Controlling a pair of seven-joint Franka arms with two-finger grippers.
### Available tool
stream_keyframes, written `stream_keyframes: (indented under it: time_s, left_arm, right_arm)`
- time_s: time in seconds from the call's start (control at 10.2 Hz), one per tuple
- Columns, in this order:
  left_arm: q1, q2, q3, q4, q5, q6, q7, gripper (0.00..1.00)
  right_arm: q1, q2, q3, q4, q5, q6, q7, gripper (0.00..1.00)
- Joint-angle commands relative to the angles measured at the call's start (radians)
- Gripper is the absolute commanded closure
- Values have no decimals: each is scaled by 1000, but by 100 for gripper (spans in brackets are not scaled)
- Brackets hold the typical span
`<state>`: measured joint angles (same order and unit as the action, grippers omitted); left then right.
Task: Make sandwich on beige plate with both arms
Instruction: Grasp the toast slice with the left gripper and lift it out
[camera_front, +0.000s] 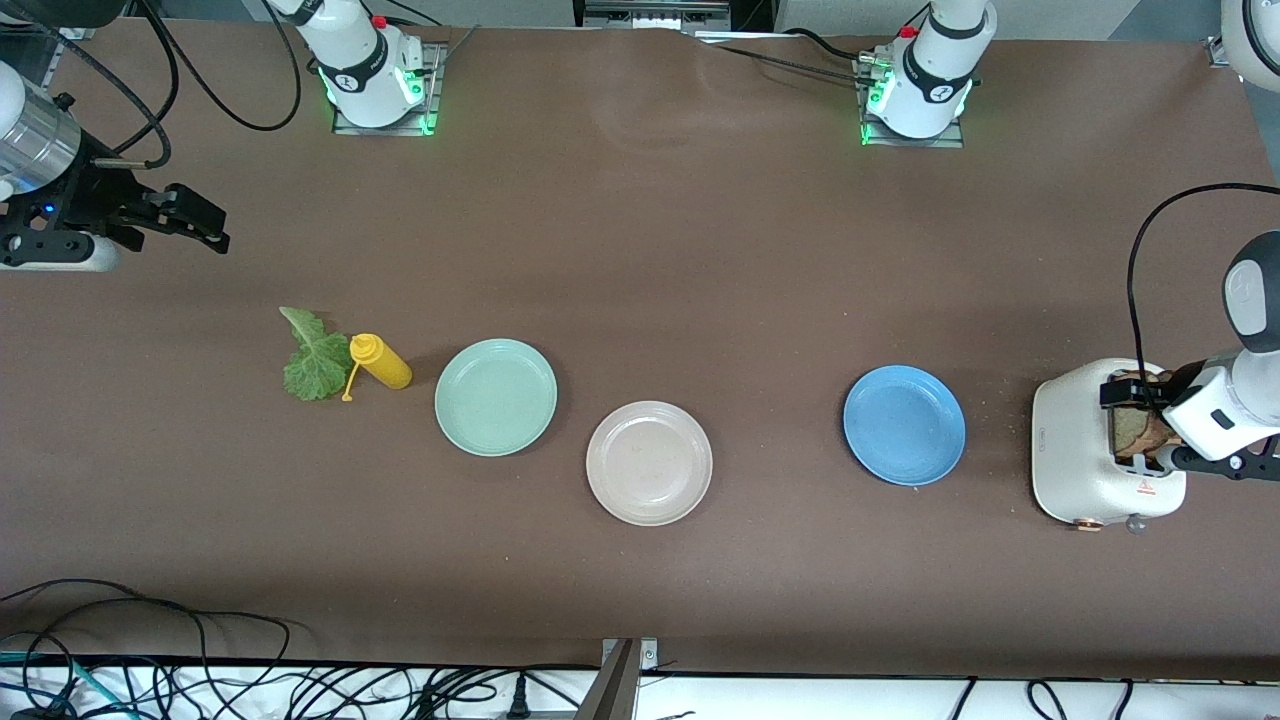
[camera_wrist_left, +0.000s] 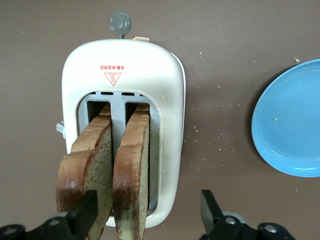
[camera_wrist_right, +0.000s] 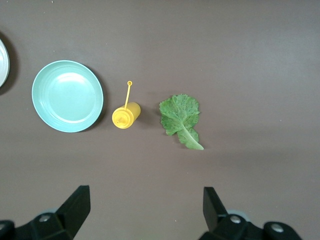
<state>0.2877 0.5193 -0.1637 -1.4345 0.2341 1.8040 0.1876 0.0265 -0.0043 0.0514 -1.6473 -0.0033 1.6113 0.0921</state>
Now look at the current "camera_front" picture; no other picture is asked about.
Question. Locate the blue plate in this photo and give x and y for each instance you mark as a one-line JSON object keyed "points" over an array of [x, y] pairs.
{"points": [[905, 425]]}

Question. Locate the black power plug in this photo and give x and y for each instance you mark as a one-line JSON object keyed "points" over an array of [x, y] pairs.
{"points": [[517, 698]]}

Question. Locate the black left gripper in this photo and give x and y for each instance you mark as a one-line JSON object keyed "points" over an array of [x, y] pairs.
{"points": [[1181, 381]]}

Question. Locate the white toaster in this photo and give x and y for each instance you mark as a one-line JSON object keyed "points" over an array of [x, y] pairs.
{"points": [[1075, 450]]}

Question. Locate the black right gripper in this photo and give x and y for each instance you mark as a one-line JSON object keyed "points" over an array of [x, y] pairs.
{"points": [[92, 193]]}

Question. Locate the aluminium corner bracket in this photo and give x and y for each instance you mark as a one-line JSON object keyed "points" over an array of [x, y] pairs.
{"points": [[1216, 55], [80, 31]]}

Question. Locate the mint green plate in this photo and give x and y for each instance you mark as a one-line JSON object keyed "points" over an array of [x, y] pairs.
{"points": [[495, 398]]}

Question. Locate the brown bread slice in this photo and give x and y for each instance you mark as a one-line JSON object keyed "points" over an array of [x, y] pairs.
{"points": [[1135, 432], [1170, 430]]}

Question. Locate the green lettuce leaf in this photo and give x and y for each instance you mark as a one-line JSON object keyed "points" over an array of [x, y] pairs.
{"points": [[318, 370]]}

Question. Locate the beige plate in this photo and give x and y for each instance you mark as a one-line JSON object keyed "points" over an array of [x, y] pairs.
{"points": [[650, 463]]}

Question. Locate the yellow mustard squeeze bottle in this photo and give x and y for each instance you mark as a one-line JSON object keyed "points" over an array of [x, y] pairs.
{"points": [[385, 365]]}

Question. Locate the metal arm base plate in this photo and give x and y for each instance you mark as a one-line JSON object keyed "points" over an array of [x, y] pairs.
{"points": [[920, 143], [433, 70]]}

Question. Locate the grey metal stand bracket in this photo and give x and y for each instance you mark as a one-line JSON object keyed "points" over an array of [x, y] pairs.
{"points": [[615, 690]]}

